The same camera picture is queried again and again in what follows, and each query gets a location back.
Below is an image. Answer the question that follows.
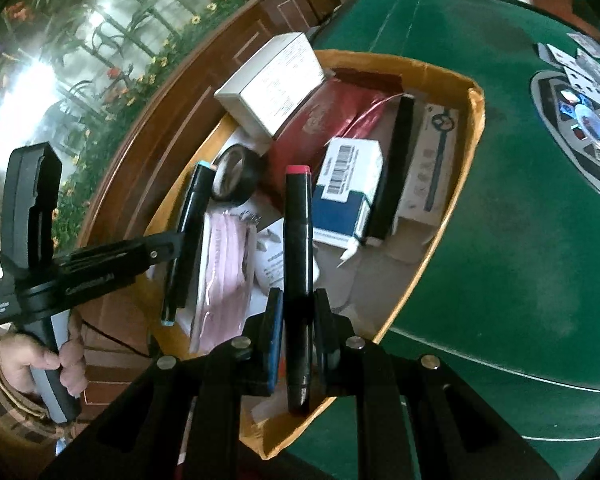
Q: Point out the pink zipper pouch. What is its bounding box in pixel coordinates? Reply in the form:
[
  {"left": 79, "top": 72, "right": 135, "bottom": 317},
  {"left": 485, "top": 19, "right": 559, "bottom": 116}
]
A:
[{"left": 189, "top": 212, "right": 257, "bottom": 356}]

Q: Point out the white power adapter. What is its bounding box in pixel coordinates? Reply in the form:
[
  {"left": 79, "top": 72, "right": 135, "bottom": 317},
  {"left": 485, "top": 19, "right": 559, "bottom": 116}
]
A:
[{"left": 253, "top": 216, "right": 322, "bottom": 294}]

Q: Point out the black marker red cap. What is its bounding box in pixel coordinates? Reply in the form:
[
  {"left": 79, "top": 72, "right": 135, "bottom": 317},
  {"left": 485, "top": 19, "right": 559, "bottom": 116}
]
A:
[{"left": 283, "top": 165, "right": 314, "bottom": 416}]

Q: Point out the black marker teal cap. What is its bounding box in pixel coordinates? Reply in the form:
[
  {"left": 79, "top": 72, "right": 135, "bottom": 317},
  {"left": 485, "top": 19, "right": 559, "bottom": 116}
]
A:
[{"left": 160, "top": 160, "right": 216, "bottom": 326}]

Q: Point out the blue white medicine box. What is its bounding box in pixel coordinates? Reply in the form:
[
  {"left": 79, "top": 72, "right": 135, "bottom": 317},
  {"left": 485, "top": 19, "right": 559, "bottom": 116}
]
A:
[{"left": 312, "top": 138, "right": 384, "bottom": 259}]

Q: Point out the black tape roll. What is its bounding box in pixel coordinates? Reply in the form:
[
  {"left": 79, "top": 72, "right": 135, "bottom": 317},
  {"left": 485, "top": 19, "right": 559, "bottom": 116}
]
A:
[{"left": 211, "top": 144, "right": 264, "bottom": 206}]

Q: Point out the black marker white cap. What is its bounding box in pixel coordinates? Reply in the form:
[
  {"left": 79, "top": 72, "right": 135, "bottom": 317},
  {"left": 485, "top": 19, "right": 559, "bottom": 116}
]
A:
[{"left": 364, "top": 93, "right": 416, "bottom": 247}]

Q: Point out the white blue toothpaste box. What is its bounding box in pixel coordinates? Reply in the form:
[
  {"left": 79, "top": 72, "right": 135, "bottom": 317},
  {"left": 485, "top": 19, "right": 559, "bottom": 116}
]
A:
[{"left": 392, "top": 104, "right": 460, "bottom": 234}]

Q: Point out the dark red foil packet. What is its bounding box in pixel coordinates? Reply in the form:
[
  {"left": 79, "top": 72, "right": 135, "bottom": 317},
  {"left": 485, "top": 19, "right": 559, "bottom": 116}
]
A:
[{"left": 261, "top": 77, "right": 402, "bottom": 209}]

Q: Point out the person left hand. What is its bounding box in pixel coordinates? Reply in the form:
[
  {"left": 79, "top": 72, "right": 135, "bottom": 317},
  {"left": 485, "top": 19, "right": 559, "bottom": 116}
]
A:
[{"left": 0, "top": 311, "right": 87, "bottom": 398}]

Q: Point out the yellow cardboard box tray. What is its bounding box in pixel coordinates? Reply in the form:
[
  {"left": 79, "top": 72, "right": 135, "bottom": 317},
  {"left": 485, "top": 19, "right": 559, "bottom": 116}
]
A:
[{"left": 139, "top": 48, "right": 487, "bottom": 461}]

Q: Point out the round mahjong control panel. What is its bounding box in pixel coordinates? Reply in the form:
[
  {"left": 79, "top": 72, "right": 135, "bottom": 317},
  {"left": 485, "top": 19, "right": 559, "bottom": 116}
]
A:
[{"left": 530, "top": 68, "right": 600, "bottom": 193}]

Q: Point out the pile of playing cards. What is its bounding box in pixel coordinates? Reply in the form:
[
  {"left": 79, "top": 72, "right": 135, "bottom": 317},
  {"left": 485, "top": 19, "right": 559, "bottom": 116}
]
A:
[{"left": 536, "top": 32, "right": 600, "bottom": 86}]

